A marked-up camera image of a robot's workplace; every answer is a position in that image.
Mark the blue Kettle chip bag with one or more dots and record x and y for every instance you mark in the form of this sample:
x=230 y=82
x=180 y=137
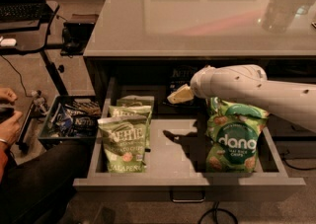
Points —
x=179 y=76

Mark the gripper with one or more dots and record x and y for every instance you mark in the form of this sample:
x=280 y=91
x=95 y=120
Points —
x=199 y=83

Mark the black game controller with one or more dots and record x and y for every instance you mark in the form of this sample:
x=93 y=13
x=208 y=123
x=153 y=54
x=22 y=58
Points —
x=6 y=112

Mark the middle green Dang chips bag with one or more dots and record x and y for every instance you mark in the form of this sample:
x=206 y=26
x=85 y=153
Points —
x=221 y=107

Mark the grey bin of snacks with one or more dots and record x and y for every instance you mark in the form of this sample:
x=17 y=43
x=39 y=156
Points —
x=57 y=126

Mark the rear green Kettle bag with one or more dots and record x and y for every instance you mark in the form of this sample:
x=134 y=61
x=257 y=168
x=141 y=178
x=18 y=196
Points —
x=136 y=101

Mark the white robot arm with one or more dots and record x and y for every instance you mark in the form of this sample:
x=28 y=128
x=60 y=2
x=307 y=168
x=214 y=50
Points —
x=248 y=84

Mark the plastic water bottle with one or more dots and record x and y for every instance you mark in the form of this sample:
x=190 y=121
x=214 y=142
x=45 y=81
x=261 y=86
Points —
x=40 y=102

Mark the black bag on floor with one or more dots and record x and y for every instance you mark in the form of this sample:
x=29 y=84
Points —
x=76 y=33

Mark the metal drawer handle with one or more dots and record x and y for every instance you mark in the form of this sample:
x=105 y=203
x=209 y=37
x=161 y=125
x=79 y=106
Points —
x=185 y=196

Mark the white earbud case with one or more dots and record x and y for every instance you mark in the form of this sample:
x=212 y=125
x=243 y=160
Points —
x=8 y=42

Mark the front green Dang chips bag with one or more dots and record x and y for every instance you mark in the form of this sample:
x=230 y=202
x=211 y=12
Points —
x=234 y=143

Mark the middle green Kettle bag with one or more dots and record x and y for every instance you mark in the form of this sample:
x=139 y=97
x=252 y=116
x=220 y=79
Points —
x=132 y=111

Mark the person's dark trousered leg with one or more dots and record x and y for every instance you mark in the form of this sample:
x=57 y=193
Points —
x=38 y=191

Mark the person's right hand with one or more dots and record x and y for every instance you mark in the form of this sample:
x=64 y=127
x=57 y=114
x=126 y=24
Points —
x=7 y=96

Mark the black side desk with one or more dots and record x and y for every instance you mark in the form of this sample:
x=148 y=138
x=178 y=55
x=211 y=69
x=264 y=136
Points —
x=29 y=42

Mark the front green Kettle jalapeno bag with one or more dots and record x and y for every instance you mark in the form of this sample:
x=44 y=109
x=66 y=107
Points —
x=124 y=143

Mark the green dang chips bag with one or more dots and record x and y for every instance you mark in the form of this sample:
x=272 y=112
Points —
x=221 y=107
x=234 y=143

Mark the open grey top drawer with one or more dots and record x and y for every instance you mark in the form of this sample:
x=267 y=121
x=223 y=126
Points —
x=176 y=161

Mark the dark Kettle bag in bin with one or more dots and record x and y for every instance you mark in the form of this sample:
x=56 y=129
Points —
x=84 y=125

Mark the person's left hand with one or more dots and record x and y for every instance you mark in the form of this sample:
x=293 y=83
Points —
x=10 y=130

